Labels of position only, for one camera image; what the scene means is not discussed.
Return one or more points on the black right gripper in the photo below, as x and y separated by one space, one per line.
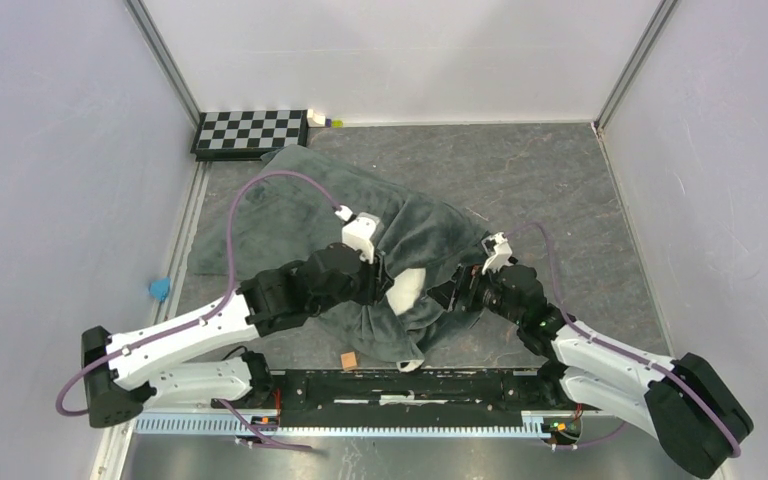
465 283

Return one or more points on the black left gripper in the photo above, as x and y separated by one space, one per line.
378 281

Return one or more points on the white pillow with yellow edge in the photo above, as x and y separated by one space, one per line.
407 288

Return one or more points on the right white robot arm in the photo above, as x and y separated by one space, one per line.
682 403

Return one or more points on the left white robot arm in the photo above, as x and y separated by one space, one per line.
157 367

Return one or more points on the small orange cube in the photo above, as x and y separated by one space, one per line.
348 361

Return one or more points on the small white yellow object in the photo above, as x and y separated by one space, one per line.
317 119

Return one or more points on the black grey checkerboard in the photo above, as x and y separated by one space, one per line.
247 135

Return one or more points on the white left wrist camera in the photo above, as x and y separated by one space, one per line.
358 231

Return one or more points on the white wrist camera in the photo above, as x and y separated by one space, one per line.
358 231
498 252

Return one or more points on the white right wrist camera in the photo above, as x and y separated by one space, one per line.
498 252

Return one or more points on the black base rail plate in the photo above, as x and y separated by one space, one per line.
423 397

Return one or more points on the slotted cable duct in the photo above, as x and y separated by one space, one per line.
224 423

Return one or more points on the blue clip on wall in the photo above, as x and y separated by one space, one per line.
159 289

